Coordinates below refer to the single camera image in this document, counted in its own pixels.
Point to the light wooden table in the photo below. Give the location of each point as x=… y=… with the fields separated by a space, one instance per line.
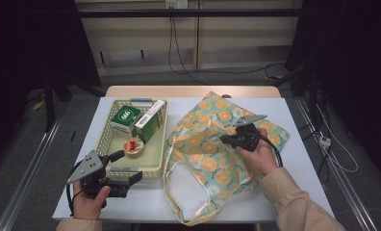
x=166 y=91

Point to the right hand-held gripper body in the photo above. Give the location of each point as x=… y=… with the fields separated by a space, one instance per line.
x=248 y=138

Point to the tall green and white box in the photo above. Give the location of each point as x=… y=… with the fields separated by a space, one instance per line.
x=149 y=126

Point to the red tape roll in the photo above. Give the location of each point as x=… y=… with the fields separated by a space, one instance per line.
x=133 y=147

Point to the dark curtain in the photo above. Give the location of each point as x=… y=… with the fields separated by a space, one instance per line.
x=25 y=48
x=361 y=64

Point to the white power strip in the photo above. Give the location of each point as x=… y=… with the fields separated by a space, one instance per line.
x=325 y=141

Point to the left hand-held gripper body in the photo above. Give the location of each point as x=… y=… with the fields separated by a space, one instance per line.
x=87 y=166

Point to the pale green plastic basket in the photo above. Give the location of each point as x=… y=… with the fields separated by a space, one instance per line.
x=153 y=154

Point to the metal floor rail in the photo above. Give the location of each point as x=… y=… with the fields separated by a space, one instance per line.
x=339 y=173
x=28 y=179

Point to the person's left hand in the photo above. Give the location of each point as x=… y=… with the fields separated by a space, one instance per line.
x=89 y=207

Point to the white wall outlet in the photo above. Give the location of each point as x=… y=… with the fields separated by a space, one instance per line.
x=176 y=4

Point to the person's right hand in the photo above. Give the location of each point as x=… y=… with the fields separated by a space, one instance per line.
x=264 y=157

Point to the dark metal stand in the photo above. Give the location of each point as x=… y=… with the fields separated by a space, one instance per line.
x=49 y=102

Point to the small dark round object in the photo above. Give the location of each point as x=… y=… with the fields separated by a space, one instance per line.
x=227 y=96

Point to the black horizontal bar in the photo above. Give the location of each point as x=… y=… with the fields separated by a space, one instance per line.
x=191 y=13

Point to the square green box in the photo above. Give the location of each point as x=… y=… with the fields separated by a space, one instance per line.
x=125 y=116

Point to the orange-print cloth tote bag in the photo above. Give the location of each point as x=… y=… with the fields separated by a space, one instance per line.
x=208 y=150

